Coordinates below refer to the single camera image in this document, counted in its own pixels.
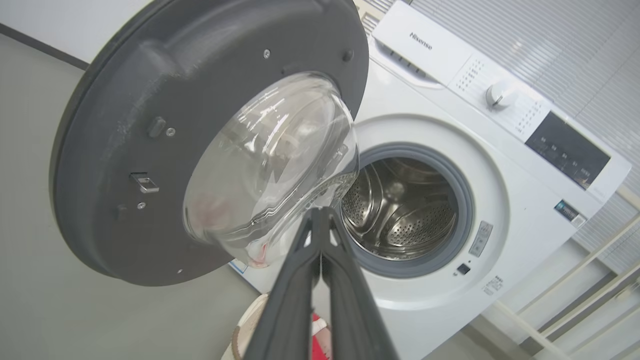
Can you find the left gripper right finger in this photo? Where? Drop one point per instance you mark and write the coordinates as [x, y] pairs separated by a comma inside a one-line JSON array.
[[352, 310]]

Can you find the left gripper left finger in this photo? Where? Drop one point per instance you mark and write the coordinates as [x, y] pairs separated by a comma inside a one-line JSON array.
[[290, 300]]

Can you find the red garment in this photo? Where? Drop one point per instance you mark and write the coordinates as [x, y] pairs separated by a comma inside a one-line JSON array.
[[322, 342]]

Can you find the black round washer door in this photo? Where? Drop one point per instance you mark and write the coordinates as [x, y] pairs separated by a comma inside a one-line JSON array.
[[150, 90]]

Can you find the cream perforated laundry basket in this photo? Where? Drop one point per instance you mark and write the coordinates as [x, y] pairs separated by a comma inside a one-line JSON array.
[[247, 330]]

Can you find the grey rubber door gasket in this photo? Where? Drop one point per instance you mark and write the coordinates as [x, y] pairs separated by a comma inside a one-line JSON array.
[[465, 200]]

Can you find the white front-load washing machine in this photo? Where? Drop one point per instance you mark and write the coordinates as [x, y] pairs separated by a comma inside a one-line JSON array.
[[515, 240]]

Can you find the blue energy label sticker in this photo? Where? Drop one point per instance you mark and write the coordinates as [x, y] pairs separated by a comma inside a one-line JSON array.
[[238, 266]]

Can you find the steel washer drum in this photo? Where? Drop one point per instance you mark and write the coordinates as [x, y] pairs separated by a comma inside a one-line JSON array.
[[405, 210]]

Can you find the small grey rating sticker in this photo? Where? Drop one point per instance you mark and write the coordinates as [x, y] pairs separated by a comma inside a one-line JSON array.
[[481, 239]]

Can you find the small blue brand sticker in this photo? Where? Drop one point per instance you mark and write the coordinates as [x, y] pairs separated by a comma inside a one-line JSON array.
[[569, 212]]

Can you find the white program knob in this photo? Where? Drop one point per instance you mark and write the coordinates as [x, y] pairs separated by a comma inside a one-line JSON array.
[[500, 95]]

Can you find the black display panel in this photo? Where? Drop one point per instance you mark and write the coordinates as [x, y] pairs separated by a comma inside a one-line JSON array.
[[567, 150]]

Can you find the white detergent drawer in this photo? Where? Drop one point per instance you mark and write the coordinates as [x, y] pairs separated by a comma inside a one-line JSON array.
[[425, 42]]

